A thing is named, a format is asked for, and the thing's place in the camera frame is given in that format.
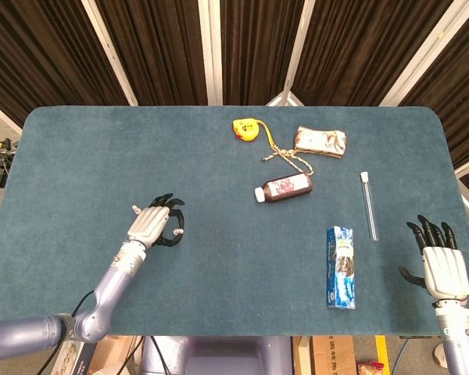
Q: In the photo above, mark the brown cardboard box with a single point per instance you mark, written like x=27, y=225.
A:
x=332, y=355
x=119, y=351

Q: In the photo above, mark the patterned white tissue packet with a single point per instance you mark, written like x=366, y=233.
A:
x=319, y=141

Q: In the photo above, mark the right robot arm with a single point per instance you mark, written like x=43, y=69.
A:
x=457, y=343

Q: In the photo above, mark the red snack bag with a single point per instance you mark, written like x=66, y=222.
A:
x=369, y=369

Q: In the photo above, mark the glass test tube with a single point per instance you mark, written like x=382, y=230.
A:
x=369, y=205

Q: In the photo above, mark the white printed box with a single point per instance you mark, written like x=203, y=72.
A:
x=72, y=361

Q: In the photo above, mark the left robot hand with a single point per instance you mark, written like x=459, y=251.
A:
x=148, y=224

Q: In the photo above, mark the brown bottle white cap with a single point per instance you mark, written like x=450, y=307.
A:
x=285, y=188

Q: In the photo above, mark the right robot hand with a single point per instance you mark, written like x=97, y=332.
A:
x=445, y=273

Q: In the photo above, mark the lavender robot base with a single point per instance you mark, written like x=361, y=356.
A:
x=219, y=355

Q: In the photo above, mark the blue felt table mat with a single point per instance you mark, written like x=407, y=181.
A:
x=219, y=269

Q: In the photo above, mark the blue cookie box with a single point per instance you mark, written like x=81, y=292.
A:
x=341, y=269

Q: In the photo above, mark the yellow tape measure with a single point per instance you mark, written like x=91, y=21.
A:
x=245, y=129

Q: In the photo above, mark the dark brown curtain panel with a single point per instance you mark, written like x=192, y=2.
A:
x=43, y=58
x=258, y=51
x=465, y=78
x=367, y=51
x=164, y=51

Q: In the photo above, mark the grey partition stand foot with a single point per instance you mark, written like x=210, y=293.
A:
x=285, y=101

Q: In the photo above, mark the white shoe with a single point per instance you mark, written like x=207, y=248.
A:
x=440, y=355

